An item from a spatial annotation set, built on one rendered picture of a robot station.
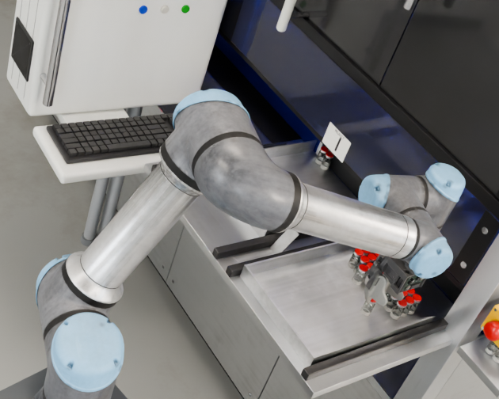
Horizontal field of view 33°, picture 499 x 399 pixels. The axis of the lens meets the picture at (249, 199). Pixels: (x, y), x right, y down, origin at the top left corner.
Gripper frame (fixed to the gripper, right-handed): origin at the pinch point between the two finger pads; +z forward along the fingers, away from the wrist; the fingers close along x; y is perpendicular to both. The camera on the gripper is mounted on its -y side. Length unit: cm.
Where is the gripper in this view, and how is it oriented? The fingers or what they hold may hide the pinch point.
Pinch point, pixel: (371, 294)
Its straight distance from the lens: 183.1
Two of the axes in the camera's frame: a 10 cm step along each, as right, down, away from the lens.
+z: -2.8, 7.4, 6.1
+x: 8.1, -1.6, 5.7
